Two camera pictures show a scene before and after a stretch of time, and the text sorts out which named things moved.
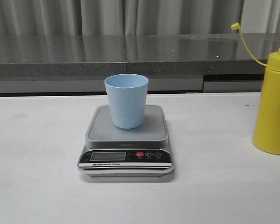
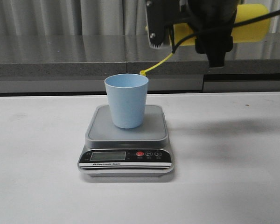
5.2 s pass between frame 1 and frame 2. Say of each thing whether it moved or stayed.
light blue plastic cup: stayed
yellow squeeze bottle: moved
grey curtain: stayed
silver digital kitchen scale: stayed
